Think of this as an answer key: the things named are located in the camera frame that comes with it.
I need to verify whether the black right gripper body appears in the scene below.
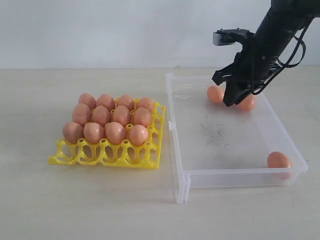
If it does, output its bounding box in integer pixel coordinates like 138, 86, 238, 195
233, 37, 285, 95

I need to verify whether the brown egg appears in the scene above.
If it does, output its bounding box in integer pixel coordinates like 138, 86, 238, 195
105, 122, 127, 145
136, 97, 155, 112
267, 151, 292, 168
132, 107, 152, 127
129, 124, 149, 146
72, 103, 92, 127
237, 94, 256, 112
92, 105, 111, 127
207, 85, 224, 103
78, 93, 97, 110
112, 105, 131, 127
96, 93, 116, 111
62, 121, 84, 144
117, 94, 135, 111
83, 122, 106, 144

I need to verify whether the clear plastic storage box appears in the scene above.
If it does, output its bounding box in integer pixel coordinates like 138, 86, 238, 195
165, 73, 308, 204

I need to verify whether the yellow plastic egg tray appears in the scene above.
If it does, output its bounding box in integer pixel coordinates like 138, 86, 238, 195
48, 102, 166, 169

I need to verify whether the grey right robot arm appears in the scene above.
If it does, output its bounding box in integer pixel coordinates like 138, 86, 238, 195
212, 0, 320, 107

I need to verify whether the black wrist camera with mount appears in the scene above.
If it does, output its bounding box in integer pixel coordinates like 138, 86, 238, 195
212, 28, 254, 46

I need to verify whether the black camera cable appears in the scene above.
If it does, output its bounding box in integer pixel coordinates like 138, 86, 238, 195
251, 17, 313, 96

